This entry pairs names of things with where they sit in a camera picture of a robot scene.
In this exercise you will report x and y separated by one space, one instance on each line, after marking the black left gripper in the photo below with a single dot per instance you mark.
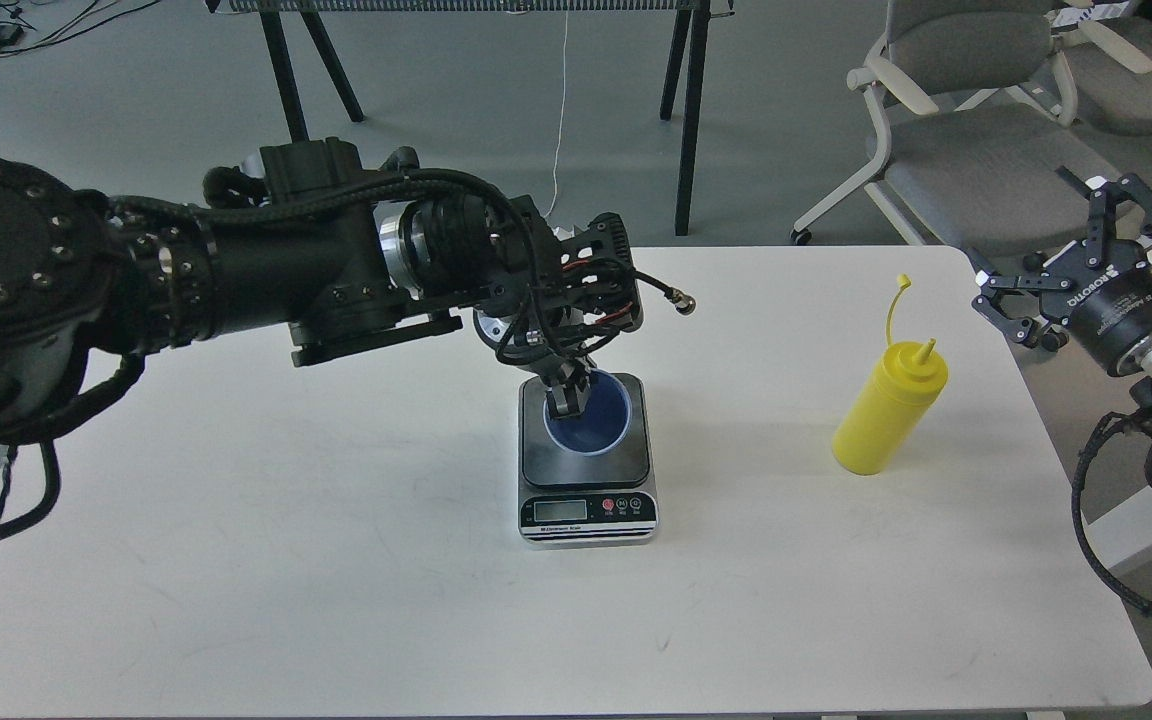
562 300

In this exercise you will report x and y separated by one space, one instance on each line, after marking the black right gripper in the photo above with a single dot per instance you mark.
1106 307

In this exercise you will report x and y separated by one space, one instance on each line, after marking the blue plastic cup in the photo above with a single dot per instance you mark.
602 425

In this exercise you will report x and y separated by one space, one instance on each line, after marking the yellow squeeze bottle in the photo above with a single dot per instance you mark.
904 384

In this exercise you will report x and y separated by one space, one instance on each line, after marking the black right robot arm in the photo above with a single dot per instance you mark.
1129 217

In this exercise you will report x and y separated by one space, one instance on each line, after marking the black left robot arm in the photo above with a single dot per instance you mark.
350 258

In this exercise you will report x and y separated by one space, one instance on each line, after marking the digital kitchen scale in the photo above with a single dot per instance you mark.
569 500

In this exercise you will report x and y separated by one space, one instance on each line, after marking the grey office chair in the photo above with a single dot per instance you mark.
971 104
1108 45

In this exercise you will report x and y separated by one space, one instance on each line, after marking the black legged background table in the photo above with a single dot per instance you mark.
562 99

